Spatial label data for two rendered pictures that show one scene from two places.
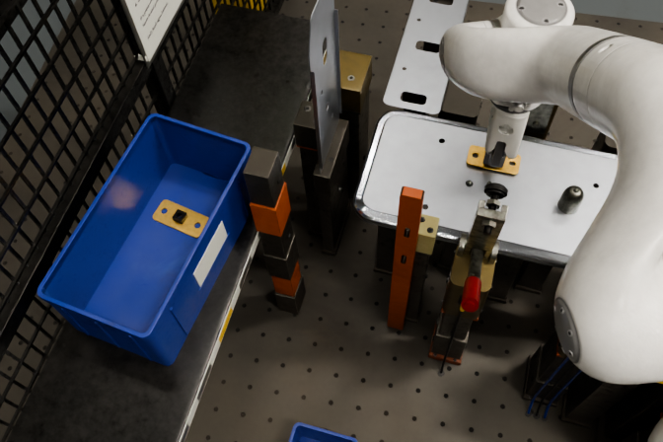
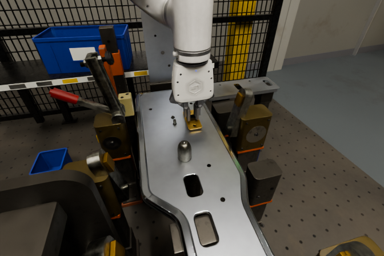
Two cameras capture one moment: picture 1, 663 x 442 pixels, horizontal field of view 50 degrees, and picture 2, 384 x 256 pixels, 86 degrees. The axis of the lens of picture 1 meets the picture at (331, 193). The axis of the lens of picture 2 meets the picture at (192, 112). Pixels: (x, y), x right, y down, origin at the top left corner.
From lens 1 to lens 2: 0.96 m
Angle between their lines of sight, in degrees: 43
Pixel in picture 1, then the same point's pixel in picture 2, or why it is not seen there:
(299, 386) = not seen: hidden behind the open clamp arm
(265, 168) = (103, 27)
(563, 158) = (216, 145)
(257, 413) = (81, 148)
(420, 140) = not seen: hidden behind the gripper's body
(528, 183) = (188, 136)
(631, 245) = not seen: outside the picture
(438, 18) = (256, 84)
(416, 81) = (216, 88)
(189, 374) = (44, 77)
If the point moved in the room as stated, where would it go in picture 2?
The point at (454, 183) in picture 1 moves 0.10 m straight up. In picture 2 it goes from (170, 113) to (167, 83)
